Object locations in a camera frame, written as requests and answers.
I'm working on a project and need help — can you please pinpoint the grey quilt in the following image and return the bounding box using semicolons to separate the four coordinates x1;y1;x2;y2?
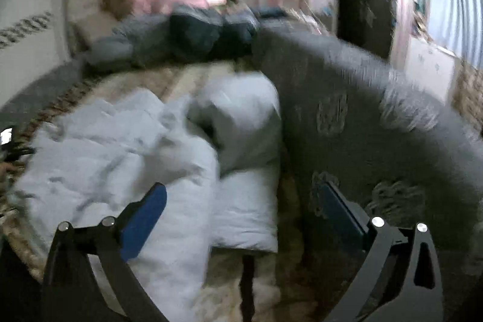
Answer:
84;14;175;69

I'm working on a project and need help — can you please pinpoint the grey bed sheet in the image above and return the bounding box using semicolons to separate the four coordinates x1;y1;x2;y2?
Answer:
0;60;89;121

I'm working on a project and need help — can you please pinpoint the black wardrobe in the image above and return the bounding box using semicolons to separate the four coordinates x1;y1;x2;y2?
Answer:
337;0;399;59

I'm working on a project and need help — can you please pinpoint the light blue puffy jacket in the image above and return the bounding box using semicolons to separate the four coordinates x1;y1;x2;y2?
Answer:
8;73;283;322

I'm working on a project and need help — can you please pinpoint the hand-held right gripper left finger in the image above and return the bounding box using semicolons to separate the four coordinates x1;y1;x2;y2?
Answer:
41;182;168;322

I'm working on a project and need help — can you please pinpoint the white cabinet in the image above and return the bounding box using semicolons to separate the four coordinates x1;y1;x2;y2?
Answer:
405;36;460;104

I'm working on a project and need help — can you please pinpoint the blue curtain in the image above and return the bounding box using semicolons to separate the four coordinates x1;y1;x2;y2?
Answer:
428;0;483;69

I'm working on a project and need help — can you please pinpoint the grey floral sofa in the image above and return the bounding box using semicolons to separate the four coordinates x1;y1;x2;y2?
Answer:
251;26;483;322

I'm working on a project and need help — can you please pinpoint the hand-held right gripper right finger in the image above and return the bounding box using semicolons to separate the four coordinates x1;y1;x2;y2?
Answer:
316;180;444;322

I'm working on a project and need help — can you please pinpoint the beige patterned blanket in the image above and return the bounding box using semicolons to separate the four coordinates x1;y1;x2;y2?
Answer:
0;60;315;322

